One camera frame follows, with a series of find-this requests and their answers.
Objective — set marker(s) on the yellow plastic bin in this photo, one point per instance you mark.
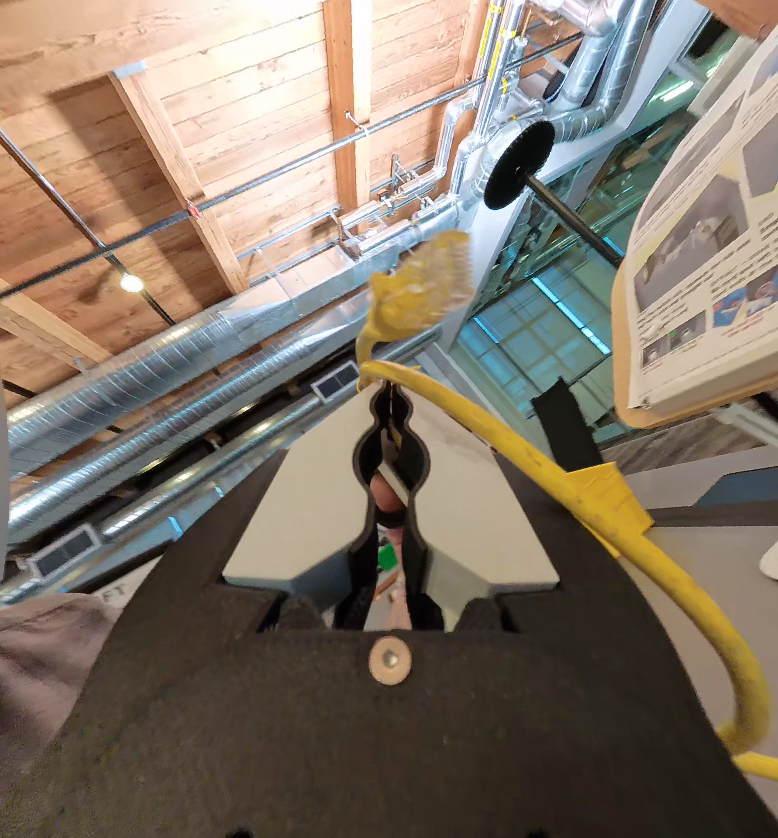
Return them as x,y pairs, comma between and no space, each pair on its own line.
615,488

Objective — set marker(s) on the black framed marker sign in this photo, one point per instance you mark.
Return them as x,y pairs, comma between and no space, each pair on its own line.
124,589

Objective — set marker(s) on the wooden board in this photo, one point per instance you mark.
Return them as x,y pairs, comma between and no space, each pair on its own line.
644,419

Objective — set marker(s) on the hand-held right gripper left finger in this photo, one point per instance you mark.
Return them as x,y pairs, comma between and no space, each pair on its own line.
297,524

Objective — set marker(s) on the black pole stand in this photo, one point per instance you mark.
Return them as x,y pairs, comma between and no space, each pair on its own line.
517,167

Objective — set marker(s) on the person's left hand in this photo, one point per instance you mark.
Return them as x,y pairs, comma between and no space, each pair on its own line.
389,494

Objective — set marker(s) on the large silver ventilation duct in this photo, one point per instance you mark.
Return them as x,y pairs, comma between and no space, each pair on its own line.
133,386

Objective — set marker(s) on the bent silver ventilation duct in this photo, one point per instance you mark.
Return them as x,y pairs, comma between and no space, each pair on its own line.
598,65

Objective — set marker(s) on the air vent grille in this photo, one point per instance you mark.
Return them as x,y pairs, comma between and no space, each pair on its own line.
65,550
336,383

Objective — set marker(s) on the instruction sheet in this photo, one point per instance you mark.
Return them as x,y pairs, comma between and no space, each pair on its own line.
710,262

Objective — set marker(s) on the black office chair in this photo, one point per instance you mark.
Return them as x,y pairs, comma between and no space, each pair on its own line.
566,432

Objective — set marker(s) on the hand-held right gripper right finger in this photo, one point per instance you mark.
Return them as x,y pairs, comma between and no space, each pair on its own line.
487,524

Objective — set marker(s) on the green plastic bin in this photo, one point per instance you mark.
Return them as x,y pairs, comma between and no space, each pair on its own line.
386,558

